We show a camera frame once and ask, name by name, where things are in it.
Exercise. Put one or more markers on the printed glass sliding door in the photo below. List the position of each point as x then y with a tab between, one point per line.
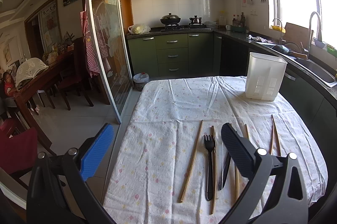
110	42

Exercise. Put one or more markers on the black wok with lid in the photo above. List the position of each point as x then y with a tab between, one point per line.
169	19

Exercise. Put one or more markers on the wooden cutting board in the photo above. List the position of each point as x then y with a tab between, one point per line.
297	33

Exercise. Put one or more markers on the dark wooden chair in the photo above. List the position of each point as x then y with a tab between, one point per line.
79	66

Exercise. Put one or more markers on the gas stove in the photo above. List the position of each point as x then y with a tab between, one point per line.
184	27

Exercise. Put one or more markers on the red checkered apron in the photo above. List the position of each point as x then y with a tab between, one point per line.
90	50

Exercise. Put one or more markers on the black plastic fork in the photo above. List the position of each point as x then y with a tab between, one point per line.
209	174

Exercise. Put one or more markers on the wall poster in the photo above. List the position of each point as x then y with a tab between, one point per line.
50	26

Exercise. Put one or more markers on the wooden chopstick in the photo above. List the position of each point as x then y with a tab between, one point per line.
271	143
193	158
247	132
213	203
237	187
276	134

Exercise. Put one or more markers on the steel kitchen sink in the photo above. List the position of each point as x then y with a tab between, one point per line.
316	70

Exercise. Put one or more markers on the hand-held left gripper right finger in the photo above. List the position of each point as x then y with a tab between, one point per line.
237	153

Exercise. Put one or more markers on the red cushioned chair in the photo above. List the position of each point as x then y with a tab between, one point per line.
18	150

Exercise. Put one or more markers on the clear plastic jar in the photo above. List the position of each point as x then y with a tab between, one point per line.
222	18

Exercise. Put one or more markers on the tall steel faucet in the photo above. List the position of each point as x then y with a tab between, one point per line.
313	16

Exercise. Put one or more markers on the lace food cover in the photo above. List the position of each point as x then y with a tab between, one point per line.
30	70

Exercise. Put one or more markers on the white plastic utensil holder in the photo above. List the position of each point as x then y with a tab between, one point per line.
263	68

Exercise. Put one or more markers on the wooden dining table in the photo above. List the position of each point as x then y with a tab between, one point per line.
39	79

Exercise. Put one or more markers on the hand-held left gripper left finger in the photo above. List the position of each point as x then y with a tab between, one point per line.
97	150

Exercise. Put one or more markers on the crumpled dish rag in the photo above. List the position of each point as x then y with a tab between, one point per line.
259	39

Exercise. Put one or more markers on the floral white tablecloth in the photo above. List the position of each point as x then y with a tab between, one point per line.
171	108

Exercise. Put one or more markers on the black plastic knife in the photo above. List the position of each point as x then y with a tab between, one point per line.
223	176

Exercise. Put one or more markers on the plastic bag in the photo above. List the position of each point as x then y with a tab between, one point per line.
139	29

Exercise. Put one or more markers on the trash bin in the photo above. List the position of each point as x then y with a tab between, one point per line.
140	82

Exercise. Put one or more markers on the clear plastic spoon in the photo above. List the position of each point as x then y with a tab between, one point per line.
219	139

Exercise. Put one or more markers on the yellow tray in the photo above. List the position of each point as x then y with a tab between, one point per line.
277	28

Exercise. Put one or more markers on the small steel faucet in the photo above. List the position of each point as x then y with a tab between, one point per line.
277	19

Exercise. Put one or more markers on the green lower kitchen cabinets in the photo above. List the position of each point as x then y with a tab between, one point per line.
171	55

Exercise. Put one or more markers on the condiment bottle rack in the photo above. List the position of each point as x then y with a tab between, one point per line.
238	24

